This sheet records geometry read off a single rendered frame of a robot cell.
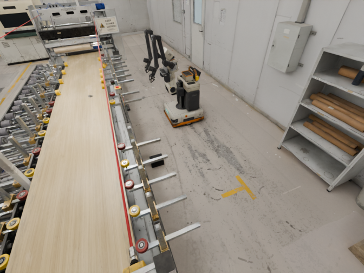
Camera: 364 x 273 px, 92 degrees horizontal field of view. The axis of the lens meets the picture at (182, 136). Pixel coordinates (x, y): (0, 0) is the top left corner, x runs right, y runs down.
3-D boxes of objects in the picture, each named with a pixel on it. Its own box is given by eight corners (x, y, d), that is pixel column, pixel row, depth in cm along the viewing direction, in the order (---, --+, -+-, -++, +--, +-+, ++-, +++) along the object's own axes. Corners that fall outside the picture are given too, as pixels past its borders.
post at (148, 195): (158, 221, 152) (149, 190, 120) (160, 225, 149) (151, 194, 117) (155, 222, 151) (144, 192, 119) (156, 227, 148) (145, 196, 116)
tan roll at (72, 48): (112, 45, 461) (111, 39, 453) (112, 46, 452) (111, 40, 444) (51, 53, 424) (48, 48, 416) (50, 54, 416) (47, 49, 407)
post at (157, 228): (167, 249, 130) (159, 222, 99) (169, 255, 128) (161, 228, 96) (163, 252, 130) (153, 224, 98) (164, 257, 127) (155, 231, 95)
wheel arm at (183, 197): (185, 196, 151) (185, 193, 148) (187, 199, 148) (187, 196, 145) (134, 216, 139) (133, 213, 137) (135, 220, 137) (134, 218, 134)
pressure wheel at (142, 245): (151, 253, 119) (149, 247, 111) (140, 259, 116) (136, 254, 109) (148, 241, 124) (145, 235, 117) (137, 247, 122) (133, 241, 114)
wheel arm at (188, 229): (198, 223, 132) (198, 220, 129) (200, 227, 130) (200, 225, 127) (141, 248, 121) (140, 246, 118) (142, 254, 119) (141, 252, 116)
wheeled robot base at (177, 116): (192, 105, 402) (191, 95, 385) (204, 119, 357) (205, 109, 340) (163, 112, 385) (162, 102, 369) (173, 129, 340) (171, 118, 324)
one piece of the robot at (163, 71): (167, 76, 319) (166, 63, 305) (172, 81, 300) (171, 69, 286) (158, 77, 315) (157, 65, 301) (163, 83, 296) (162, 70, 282)
